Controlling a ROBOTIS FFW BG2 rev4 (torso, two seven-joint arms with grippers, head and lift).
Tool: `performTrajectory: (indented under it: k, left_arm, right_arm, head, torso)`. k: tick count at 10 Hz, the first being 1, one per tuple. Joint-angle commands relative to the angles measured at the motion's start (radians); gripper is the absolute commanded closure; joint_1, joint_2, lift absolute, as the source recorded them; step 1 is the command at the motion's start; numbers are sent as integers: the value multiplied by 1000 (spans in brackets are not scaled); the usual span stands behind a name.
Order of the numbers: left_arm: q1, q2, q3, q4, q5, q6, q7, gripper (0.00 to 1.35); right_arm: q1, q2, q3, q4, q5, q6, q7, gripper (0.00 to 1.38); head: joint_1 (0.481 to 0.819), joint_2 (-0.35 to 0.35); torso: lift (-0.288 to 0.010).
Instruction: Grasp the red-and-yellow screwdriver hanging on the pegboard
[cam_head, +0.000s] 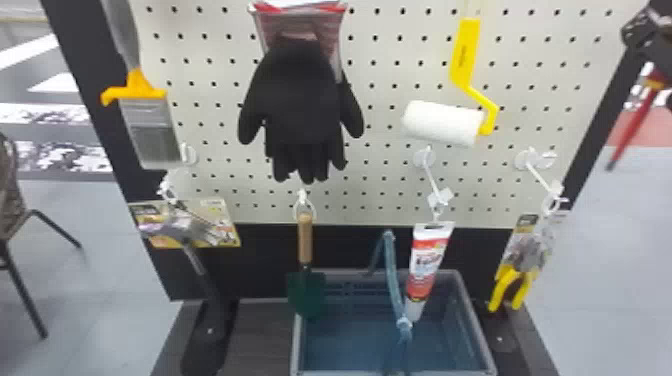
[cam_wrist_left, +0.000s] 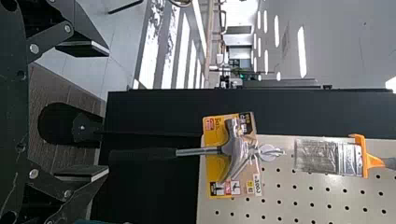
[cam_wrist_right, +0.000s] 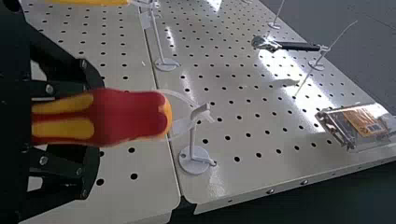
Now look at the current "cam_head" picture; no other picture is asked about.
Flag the black gloves on card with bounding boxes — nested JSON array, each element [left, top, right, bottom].
[[237, 0, 366, 186]]

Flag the white and red tube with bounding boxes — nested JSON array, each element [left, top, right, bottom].
[[403, 220, 457, 324]]

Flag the yellow paint roller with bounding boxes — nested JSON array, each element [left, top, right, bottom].
[[400, 17, 502, 149]]

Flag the blue basket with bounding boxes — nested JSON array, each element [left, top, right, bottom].
[[289, 229, 499, 376]]

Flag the hammer on yellow card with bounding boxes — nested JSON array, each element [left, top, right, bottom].
[[127, 196, 243, 318]]

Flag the yellow pliers on card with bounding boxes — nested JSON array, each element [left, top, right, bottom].
[[486, 211, 557, 314]]

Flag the white pegboard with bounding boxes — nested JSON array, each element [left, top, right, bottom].
[[40, 0, 655, 376]]

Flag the black chair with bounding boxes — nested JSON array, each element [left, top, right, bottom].
[[0, 131, 85, 340]]

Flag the green trowel with wooden handle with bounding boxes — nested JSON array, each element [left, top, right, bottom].
[[285, 207, 327, 319]]

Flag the yellow handled scraper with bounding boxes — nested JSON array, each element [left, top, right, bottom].
[[99, 0, 185, 171]]

